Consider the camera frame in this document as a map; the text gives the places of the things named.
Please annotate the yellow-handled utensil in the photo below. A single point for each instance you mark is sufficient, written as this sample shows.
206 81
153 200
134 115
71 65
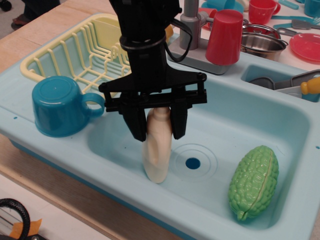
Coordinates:
311 86

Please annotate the light blue toy sink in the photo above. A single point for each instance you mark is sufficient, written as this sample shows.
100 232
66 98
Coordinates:
193 199

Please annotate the red upside-down tumbler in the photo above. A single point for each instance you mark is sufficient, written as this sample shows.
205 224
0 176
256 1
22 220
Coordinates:
224 44

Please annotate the orange tape piece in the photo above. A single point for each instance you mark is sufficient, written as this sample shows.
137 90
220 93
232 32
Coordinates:
22 230

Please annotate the teal toy utensil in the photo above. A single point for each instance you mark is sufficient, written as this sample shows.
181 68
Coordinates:
315 20

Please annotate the grey toy faucet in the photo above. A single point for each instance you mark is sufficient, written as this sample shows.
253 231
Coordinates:
195 17

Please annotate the orange sponge in rack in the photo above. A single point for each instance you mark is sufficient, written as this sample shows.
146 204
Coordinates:
169 31

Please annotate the red cup with handle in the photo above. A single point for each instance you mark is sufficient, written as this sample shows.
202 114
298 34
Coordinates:
261 11

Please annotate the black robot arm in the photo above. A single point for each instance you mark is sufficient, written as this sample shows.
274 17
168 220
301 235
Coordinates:
144 21

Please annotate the blue upside-down cup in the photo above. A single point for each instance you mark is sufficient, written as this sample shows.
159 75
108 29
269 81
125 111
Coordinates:
61 109

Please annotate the teal cup behind faucet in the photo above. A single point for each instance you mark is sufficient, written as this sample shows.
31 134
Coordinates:
223 5

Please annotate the grey toy pan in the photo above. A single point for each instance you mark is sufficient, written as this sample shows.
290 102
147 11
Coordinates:
293 81

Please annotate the translucent white detergent bottle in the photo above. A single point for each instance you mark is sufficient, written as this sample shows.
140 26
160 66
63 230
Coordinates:
156 149

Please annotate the red plastic plate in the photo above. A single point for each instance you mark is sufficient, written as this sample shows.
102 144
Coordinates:
306 46

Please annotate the stainless steel pot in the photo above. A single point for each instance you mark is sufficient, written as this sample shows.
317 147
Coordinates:
262 41

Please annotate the yellow drying rack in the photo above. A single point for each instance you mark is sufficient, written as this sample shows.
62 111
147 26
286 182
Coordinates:
89 53

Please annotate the green bitter melon toy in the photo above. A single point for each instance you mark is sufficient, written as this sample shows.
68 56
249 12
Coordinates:
254 183

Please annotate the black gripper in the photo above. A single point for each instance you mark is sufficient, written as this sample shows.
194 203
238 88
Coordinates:
153 83

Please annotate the grey toy spatula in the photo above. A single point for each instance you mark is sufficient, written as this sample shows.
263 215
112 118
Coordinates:
284 29

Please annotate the teal cup top right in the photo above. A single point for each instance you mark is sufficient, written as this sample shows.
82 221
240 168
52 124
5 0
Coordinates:
312 8

